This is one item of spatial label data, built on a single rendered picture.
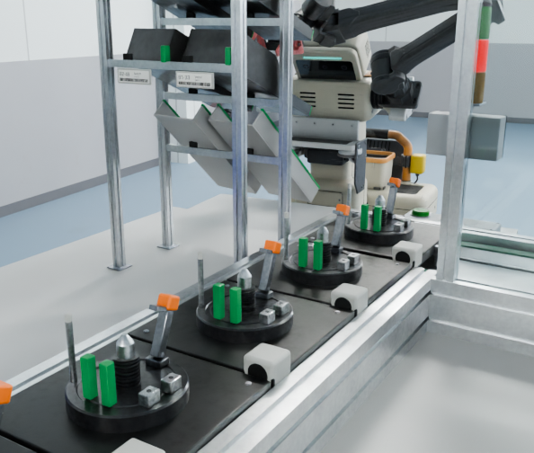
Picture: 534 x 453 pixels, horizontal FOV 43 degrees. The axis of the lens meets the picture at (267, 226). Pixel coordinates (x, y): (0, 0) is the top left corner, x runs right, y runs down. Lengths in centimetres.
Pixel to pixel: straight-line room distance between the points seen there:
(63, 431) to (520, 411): 62
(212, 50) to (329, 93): 82
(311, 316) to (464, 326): 33
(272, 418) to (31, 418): 27
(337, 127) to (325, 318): 117
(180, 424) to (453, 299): 60
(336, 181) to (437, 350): 110
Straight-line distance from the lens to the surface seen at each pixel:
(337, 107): 212
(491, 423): 102
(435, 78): 1054
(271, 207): 201
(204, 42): 137
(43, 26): 563
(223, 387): 83
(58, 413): 82
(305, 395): 83
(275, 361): 85
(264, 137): 141
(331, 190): 217
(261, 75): 138
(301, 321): 100
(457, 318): 122
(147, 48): 145
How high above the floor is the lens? 139
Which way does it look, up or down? 17 degrees down
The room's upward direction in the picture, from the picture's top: straight up
